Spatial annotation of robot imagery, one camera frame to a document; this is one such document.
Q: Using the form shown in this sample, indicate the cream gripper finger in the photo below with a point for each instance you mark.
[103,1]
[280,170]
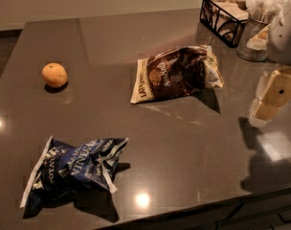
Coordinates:
[261,113]

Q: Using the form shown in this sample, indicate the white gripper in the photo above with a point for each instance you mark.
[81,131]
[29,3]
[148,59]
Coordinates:
[285,37]

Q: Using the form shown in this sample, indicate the brown chip bag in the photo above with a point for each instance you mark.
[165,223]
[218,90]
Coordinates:
[176,73]

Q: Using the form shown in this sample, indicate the blue chip bag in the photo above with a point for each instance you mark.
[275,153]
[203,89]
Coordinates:
[63,170]

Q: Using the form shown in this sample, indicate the metal utensil cup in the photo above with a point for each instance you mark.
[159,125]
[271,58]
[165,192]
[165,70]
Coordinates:
[252,44]

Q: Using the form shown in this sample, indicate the white plastic cutlery packets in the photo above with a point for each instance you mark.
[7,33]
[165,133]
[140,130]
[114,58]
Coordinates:
[264,10]

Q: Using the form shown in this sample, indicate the orange fruit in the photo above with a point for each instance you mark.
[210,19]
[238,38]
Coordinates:
[54,75]

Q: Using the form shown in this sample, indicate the black wire napkin holder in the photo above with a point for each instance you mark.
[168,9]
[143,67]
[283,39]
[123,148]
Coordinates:
[225,18]

